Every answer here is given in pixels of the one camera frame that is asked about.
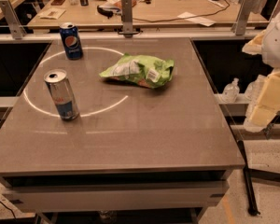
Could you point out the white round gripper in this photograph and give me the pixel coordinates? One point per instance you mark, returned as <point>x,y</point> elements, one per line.
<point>277,41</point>

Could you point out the green rice chip bag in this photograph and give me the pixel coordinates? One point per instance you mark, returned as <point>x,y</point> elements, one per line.
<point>142,70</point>

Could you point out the clear sanitizer bottle right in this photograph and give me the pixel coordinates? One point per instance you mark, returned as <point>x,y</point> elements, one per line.
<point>253,89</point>

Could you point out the clear sanitizer bottle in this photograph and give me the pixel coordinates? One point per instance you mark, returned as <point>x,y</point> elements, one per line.
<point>231,91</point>
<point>253,89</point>

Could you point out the clear sanitizer bottle left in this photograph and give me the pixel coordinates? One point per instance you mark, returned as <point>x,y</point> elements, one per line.
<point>231,91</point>

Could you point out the white paper sheet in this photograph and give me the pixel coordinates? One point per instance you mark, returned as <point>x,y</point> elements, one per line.
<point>196,19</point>

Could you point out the black floor pole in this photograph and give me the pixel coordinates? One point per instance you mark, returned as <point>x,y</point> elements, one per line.
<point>252,204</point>

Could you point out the black sunglasses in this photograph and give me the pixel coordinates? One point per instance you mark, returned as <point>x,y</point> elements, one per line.
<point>108,11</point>

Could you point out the blue Pepsi can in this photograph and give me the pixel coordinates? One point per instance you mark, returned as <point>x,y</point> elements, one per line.
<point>71,41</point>

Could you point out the silver blue Red Bull can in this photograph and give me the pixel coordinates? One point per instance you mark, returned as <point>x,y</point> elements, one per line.
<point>61,93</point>

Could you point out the brown phone on desk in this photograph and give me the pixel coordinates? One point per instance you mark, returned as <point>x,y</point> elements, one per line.
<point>57,2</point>

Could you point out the white paper card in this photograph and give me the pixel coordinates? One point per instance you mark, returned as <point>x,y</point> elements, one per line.
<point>52,14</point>

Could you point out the white table drawer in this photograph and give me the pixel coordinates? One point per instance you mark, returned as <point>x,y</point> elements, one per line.
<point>117,197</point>

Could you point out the grey metal bracket right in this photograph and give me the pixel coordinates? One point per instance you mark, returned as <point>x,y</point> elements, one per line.
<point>241,22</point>

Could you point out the grey metal bracket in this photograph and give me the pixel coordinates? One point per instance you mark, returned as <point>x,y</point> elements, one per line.
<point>127,19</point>
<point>241,22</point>
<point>16,29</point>

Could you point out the grey metal bracket middle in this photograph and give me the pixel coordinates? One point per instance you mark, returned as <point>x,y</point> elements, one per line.
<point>127,19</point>

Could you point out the grey metal bracket left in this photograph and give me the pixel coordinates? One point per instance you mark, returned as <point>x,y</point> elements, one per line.
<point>16,29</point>

